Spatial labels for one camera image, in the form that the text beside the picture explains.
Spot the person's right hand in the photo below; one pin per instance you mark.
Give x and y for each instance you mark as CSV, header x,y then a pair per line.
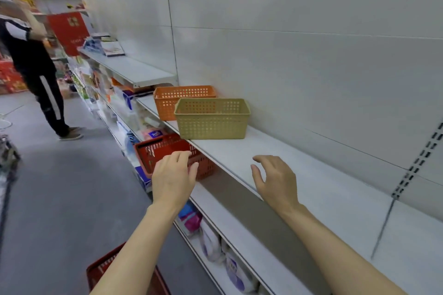
x,y
278,191

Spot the person's left hand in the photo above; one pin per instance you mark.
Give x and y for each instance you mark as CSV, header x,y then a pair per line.
x,y
173,184

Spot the red shopping basket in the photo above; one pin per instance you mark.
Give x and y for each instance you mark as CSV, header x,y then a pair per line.
x,y
100,270
152,153

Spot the green perforated plastic basket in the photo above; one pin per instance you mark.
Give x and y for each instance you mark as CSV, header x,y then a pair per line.
x,y
211,125

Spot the white metal store shelves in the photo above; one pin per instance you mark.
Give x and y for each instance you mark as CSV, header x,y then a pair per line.
x,y
311,63

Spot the person's right forearm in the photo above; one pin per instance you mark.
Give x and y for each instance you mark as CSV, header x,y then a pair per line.
x,y
339,260

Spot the person's left forearm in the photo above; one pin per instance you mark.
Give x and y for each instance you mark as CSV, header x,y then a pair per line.
x,y
131,260

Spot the white jug purple label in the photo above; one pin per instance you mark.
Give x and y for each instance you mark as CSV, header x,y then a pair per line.
x,y
238,270
211,243

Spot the flat printed packs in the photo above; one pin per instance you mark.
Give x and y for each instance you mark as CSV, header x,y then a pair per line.
x,y
112,49

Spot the red square gift box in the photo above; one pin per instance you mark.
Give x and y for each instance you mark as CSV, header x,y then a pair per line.
x,y
69,32

